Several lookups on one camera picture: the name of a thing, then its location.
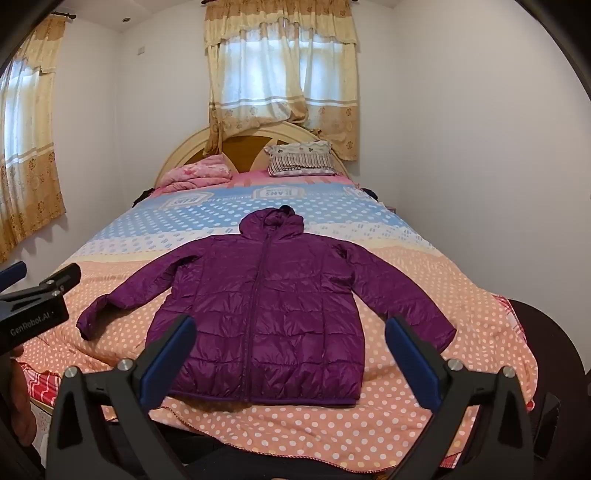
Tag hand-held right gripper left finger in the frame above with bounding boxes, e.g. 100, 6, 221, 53
46, 315, 197, 480

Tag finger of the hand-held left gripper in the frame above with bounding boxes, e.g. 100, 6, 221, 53
41, 264, 82, 296
0, 261, 27, 290

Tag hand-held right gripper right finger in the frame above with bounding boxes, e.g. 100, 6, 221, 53
385, 316, 536, 480

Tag purple hooded puffer jacket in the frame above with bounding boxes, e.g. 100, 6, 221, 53
76, 206, 458, 408

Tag person's left forearm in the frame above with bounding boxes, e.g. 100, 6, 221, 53
0, 345, 37, 446

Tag red patterned mattress cover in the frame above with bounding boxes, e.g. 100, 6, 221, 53
22, 362, 63, 409

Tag polka dot bedsheet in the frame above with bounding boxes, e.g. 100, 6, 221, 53
18, 168, 541, 472

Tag beige floral side curtain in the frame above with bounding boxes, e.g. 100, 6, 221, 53
0, 16, 68, 264

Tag dark round furniture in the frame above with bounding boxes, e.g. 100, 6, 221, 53
505, 298, 591, 462

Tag pink folded blanket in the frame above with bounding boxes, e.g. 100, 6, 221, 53
159, 154, 234, 195

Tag cream wooden headboard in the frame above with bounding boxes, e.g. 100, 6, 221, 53
154, 121, 352, 185

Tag striped pillow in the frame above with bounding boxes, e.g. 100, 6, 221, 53
264, 141, 337, 177

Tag beige floral window curtain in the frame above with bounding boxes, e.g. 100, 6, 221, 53
204, 0, 360, 161

